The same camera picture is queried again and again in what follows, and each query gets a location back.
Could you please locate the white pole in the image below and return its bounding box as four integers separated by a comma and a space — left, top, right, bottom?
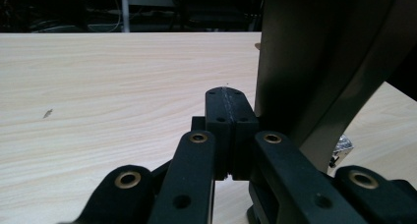
120, 0, 131, 33

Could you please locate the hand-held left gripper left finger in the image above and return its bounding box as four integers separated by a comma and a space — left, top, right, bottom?
191, 85, 235, 181

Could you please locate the dark metal rack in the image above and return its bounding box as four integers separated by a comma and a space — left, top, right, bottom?
171, 0, 265, 32

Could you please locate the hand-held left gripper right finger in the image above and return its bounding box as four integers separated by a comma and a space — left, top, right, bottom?
225, 85, 261, 181

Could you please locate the bundle of cables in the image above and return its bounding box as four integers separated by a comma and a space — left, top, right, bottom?
29, 6, 155, 33

